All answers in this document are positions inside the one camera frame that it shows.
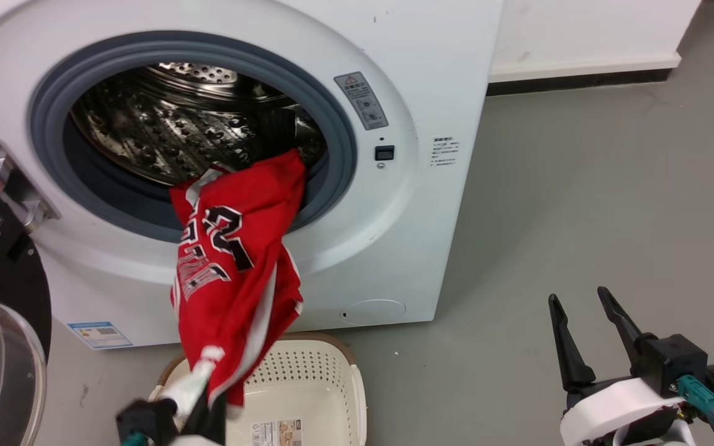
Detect white front-load washing machine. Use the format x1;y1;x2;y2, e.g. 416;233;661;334
0;0;505;351

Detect black washing machine door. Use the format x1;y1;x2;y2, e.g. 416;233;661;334
0;166;53;446

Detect grey warning sticker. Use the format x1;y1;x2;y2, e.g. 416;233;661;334
334;71;389;131

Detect round filter cover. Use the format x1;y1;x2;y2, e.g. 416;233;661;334
340;299;407;325

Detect cream plastic laundry basket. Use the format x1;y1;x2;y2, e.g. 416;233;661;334
148;333;369;446

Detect red basketball jersey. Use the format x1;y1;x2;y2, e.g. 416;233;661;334
169;149;307;411

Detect grey rubber door gasket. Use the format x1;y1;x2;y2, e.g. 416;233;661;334
29;31;358;243

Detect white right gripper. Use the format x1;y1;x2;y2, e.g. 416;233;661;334
548;286;695;446

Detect small white text sticker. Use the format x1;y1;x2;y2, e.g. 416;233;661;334
430;136;461;167

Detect paper label on basket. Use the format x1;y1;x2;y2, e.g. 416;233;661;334
252;419;304;446

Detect chrome door hinge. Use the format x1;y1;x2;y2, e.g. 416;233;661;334
0;138;61;234

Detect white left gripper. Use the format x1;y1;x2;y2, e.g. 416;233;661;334
168;390;228;446

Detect stainless steel drum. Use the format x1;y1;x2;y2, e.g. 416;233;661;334
69;62;328;186

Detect blue energy label sticker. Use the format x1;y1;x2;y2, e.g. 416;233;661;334
67;321;133;350

